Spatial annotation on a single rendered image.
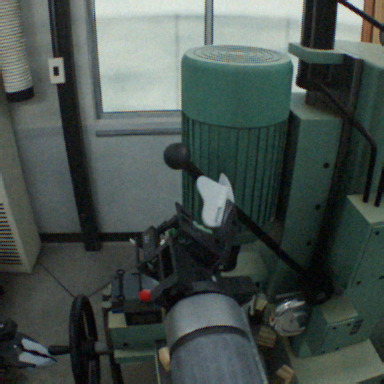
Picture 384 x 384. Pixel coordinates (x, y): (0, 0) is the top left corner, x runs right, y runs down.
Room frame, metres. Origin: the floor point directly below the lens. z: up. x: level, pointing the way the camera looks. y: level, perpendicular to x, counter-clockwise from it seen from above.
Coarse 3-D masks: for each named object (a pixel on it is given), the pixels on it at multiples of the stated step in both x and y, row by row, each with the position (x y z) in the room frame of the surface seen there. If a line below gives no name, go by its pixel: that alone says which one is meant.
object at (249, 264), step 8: (240, 256) 0.60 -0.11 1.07; (248, 256) 0.60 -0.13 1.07; (256, 256) 0.60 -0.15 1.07; (240, 264) 0.57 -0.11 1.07; (248, 264) 0.57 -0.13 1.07; (256, 264) 0.57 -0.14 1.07; (224, 272) 0.55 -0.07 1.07; (232, 272) 0.55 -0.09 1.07; (240, 272) 0.55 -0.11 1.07; (248, 272) 0.55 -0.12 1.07; (256, 272) 0.55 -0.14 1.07; (264, 272) 0.55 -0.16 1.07; (256, 280) 0.54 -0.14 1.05; (264, 280) 0.55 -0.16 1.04; (264, 288) 0.55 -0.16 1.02
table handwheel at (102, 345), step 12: (84, 300) 0.59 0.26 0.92; (72, 312) 0.52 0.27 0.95; (84, 312) 0.64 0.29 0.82; (72, 324) 0.49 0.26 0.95; (84, 324) 0.55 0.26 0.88; (72, 336) 0.46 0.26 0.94; (84, 336) 0.53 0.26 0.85; (96, 336) 0.61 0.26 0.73; (72, 348) 0.44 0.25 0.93; (84, 348) 0.50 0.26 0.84; (96, 348) 0.51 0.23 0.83; (108, 348) 0.52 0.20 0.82; (72, 360) 0.42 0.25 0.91; (84, 360) 0.48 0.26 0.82; (96, 360) 0.55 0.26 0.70; (84, 372) 0.41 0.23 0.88; (96, 372) 0.52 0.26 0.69
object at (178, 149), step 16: (176, 144) 0.41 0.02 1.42; (176, 160) 0.40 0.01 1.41; (192, 176) 0.41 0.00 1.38; (256, 224) 0.43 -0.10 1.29; (272, 240) 0.43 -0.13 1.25; (288, 256) 0.44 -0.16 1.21; (304, 272) 0.44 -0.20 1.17; (320, 272) 0.46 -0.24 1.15; (304, 288) 0.44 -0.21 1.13; (320, 288) 0.43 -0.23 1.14; (336, 288) 0.46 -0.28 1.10
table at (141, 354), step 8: (160, 344) 0.48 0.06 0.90; (120, 352) 0.48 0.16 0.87; (128, 352) 0.48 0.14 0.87; (136, 352) 0.48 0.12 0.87; (144, 352) 0.48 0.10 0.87; (152, 352) 0.48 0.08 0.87; (120, 360) 0.46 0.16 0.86; (128, 360) 0.46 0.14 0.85; (136, 360) 0.47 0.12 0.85; (144, 360) 0.47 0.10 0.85; (152, 360) 0.47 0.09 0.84; (160, 368) 0.42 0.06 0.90; (160, 376) 0.40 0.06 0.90; (168, 376) 0.40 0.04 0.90
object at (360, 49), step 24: (360, 48) 0.62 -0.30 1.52; (360, 96) 0.52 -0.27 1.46; (360, 120) 0.50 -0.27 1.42; (360, 144) 0.49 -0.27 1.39; (360, 168) 0.49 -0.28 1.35; (360, 192) 0.49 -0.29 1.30; (336, 216) 0.51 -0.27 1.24; (360, 288) 0.50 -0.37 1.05; (360, 312) 0.51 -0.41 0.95; (288, 336) 0.55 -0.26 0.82; (360, 336) 0.51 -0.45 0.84
